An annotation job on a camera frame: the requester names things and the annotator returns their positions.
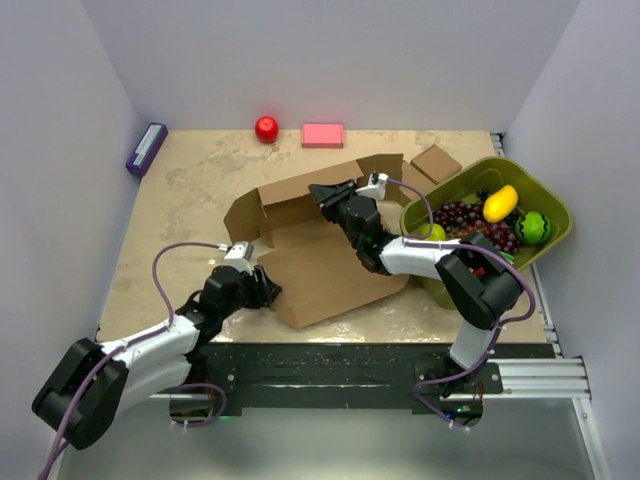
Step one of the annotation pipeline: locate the olive green plastic bin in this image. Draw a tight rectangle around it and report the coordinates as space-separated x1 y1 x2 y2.
400 156 572 310

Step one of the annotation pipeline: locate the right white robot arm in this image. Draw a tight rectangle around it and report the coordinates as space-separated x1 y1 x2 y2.
308 172 532 393

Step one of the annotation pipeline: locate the small brown box right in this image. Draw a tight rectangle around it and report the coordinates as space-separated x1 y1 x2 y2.
410 145 462 184

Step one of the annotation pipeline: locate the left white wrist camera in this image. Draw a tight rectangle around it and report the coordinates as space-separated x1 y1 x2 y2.
218 241 254 274

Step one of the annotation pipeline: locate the small brown box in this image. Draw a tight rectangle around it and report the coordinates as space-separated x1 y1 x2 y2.
398 162 434 206
410 145 462 184

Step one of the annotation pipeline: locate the red apple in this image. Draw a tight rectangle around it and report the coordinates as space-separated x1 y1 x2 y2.
254 116 279 144

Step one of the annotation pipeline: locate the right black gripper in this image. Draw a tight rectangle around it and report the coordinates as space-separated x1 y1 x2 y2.
310 179 363 250

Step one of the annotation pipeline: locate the purple flat box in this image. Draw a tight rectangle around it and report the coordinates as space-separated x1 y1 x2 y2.
126 122 168 179

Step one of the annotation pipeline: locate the yellow mango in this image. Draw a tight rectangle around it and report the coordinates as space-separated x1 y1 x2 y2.
483 185 519 223

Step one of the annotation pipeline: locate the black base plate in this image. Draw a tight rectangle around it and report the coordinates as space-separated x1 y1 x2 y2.
169 343 554 426

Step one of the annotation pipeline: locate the small brown box left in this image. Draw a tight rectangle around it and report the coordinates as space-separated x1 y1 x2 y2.
398 162 434 206

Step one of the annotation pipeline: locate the green lime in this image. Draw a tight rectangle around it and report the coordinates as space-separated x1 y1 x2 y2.
418 224 447 242

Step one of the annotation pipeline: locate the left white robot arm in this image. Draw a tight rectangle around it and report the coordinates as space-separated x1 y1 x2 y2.
31 265 282 450

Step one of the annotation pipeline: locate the pink flat box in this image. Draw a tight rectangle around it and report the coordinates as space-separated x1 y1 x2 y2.
301 123 344 148

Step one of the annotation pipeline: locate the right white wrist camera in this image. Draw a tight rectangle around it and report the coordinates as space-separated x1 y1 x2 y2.
356 172 389 201

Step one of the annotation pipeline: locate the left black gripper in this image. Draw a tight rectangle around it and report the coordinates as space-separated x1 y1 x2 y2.
219 265 281 319

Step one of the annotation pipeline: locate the large brown cardboard box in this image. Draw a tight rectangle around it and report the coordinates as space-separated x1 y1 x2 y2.
224 154 408 329

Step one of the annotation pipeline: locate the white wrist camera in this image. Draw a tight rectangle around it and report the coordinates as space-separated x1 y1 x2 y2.
218 241 254 274
356 172 389 201

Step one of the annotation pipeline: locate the purple grapes bunch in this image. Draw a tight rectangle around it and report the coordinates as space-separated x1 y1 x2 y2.
434 201 521 255

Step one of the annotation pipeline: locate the toy watermelon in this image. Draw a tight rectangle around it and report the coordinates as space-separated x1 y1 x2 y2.
514 211 552 245

